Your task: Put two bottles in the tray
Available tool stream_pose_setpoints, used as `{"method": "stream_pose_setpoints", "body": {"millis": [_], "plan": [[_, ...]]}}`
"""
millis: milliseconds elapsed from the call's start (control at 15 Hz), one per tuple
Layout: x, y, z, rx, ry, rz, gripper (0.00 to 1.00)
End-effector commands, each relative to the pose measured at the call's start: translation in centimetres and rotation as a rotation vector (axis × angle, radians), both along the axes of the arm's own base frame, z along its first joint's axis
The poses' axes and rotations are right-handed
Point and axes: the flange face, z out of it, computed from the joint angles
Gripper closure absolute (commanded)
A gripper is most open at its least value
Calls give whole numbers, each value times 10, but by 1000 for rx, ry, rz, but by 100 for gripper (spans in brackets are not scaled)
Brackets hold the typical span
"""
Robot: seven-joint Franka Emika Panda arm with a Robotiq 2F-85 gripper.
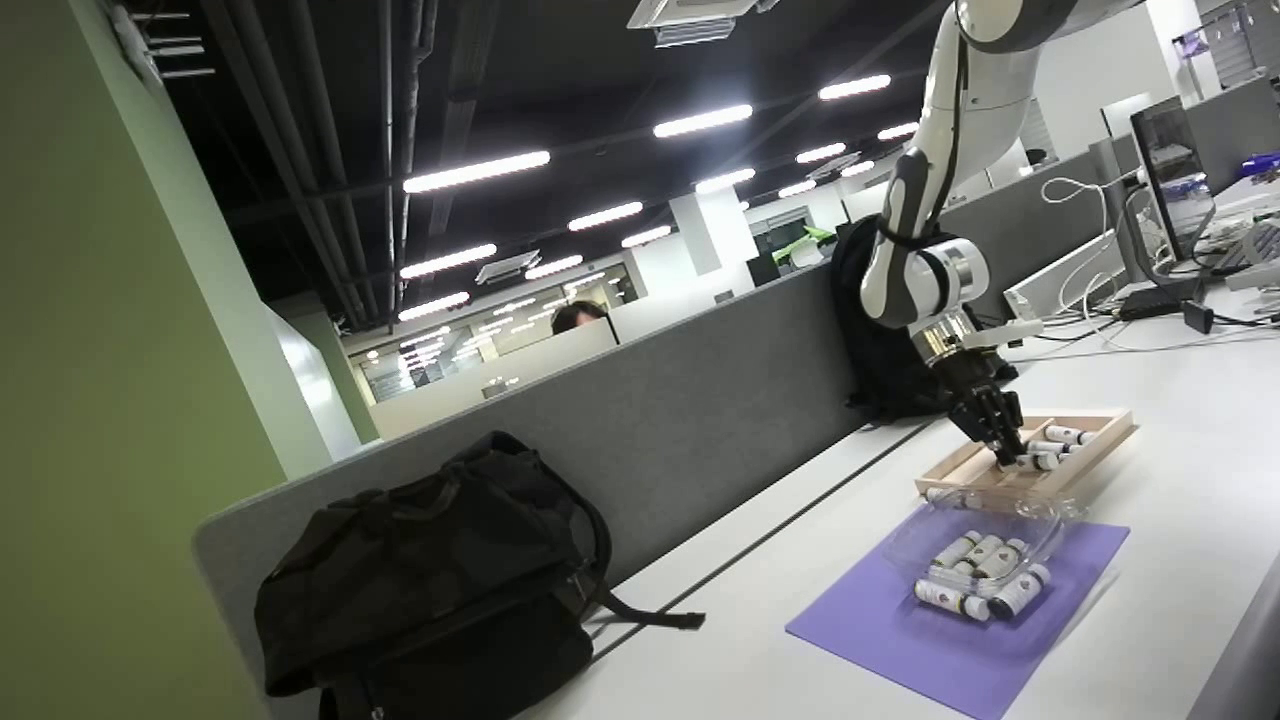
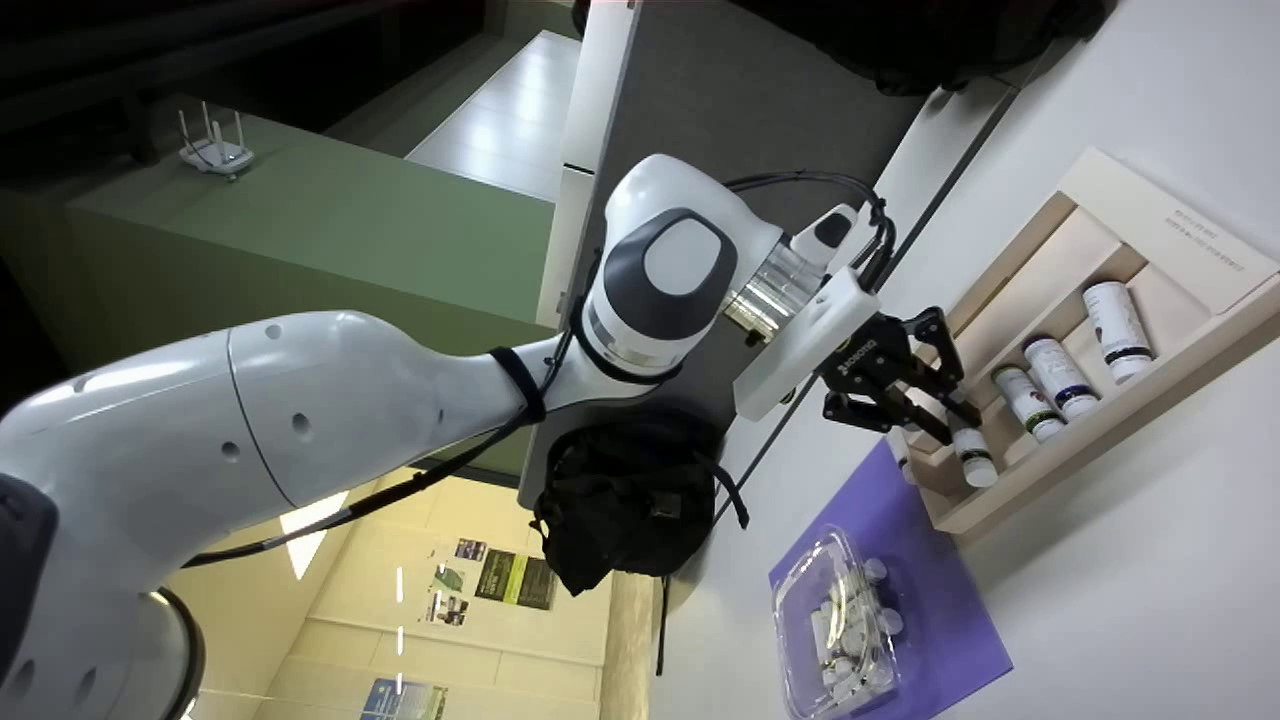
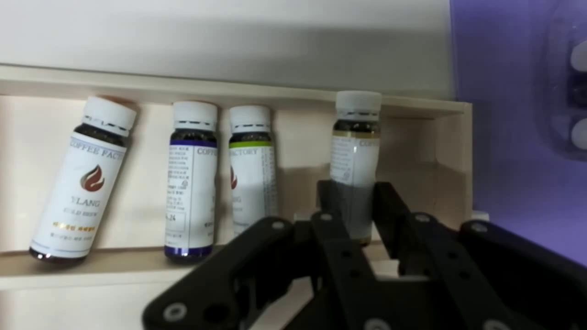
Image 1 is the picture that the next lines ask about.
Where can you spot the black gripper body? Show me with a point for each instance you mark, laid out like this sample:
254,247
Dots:
982,393

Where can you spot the white bottle gold band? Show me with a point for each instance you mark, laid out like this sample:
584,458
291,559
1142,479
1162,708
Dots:
1030,462

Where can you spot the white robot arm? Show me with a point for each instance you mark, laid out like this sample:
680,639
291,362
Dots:
960,123

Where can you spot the pale wooden tray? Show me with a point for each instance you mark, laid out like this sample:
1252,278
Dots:
1101,445

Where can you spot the clear plastic container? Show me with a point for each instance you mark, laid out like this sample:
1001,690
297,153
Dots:
932,513

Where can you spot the small white labelled bottle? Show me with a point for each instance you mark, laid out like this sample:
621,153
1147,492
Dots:
955,547
1023,588
982,548
1001,552

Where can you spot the black bag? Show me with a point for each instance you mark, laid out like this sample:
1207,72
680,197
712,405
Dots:
874,345

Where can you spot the white keyboard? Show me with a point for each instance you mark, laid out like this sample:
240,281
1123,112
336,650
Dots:
1064,272

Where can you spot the black power adapter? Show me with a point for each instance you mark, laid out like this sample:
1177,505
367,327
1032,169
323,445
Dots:
1162,300

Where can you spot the purple mat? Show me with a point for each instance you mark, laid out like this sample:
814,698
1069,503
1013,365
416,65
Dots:
867,624

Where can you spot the ceiling tube light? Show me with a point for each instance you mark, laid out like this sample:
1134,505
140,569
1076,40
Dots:
820,153
556,265
899,128
435,307
645,235
701,123
607,215
445,261
477,169
854,87

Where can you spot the grey desk partition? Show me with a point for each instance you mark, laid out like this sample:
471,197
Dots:
692,412

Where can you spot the black computer monitor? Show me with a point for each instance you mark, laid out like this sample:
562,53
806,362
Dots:
1167,165

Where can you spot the grey monitor back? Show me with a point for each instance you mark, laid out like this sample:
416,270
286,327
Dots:
1234,132

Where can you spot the person head dark hair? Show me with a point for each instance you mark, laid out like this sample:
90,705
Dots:
580,318

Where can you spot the ceiling air vent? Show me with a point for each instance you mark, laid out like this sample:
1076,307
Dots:
692,14

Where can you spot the pale distant cubicle partition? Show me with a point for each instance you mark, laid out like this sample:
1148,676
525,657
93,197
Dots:
443,403

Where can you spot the large black backpack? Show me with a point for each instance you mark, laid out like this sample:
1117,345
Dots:
426,587

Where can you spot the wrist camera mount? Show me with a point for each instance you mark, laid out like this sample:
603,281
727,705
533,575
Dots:
945,340

